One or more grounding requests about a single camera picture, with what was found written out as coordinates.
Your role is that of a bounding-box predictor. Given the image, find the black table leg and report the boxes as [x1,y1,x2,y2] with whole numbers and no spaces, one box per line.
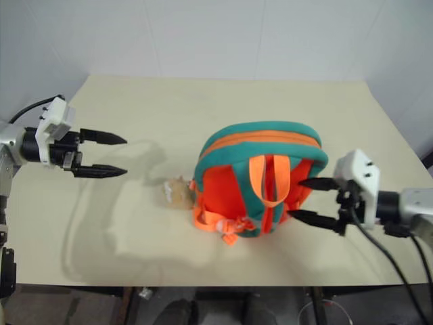
[310,286,328,325]

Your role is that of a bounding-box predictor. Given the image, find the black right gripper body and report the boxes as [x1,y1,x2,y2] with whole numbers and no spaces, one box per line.
[335,179,367,238]

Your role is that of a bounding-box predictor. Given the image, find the tan plush keychain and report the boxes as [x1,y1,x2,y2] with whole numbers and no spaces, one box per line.
[163,176,197,209]

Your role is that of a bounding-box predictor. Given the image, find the orange and teal backpack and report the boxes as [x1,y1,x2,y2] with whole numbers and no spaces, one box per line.
[191,121,329,247]

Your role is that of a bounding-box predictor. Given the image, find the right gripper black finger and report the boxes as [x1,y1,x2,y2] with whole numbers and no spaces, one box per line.
[298,177,340,192]
[288,209,340,234]

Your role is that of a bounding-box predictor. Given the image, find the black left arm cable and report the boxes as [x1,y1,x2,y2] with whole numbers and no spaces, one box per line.
[8,94,65,125]

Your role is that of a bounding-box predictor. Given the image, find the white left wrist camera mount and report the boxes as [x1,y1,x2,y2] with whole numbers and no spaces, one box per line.
[35,97,77,166]

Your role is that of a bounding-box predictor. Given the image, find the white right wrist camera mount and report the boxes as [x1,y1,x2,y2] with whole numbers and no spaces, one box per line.
[333,148,381,231]

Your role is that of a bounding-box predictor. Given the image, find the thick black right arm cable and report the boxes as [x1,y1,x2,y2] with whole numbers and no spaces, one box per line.
[350,199,429,325]

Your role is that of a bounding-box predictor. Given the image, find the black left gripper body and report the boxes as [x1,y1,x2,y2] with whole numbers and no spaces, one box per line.
[49,130,84,174]

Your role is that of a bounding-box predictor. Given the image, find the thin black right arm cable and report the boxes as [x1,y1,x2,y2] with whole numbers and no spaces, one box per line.
[384,221,433,292]

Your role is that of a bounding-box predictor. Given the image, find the clear wire ring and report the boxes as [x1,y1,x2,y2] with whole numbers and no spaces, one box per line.
[299,297,353,325]

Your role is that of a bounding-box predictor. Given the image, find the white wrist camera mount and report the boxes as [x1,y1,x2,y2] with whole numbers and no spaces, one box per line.
[35,97,77,166]
[333,148,381,231]

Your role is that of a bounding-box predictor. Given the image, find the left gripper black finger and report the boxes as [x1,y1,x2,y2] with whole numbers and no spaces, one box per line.
[72,164,129,179]
[79,128,128,146]

